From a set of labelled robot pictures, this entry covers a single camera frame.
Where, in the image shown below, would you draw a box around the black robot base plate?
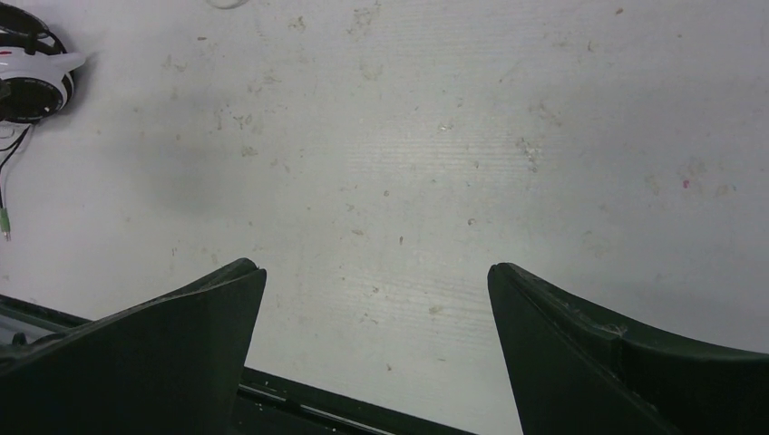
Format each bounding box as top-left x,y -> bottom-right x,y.
0,293 -> 476,435

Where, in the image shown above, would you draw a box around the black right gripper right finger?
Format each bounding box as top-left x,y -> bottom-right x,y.
487,263 -> 768,434

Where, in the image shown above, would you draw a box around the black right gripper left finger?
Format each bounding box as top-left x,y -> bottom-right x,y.
1,258 -> 267,434

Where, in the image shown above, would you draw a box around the black white headphones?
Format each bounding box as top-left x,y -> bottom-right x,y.
0,3 -> 87,243

